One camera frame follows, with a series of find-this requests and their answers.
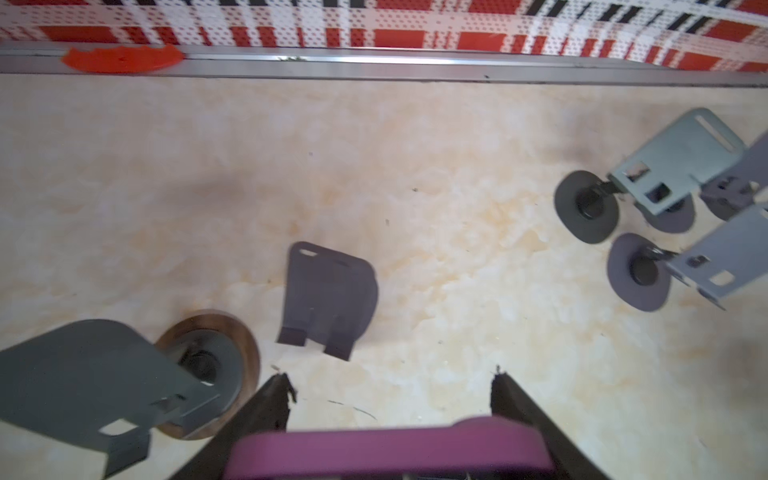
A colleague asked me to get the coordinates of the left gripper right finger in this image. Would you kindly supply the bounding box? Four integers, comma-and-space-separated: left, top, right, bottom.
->
490, 370, 609, 480

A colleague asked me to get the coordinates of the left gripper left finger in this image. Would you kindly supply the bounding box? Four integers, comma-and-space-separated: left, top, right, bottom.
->
170, 373, 296, 480

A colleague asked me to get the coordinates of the grey phone stand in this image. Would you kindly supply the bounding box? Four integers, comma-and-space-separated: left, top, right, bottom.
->
1, 310, 260, 478
554, 108, 746, 244
276, 241, 379, 361
606, 202, 767, 312

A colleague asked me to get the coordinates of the red marker at wall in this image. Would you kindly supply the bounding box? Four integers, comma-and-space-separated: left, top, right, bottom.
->
61, 45, 185, 75

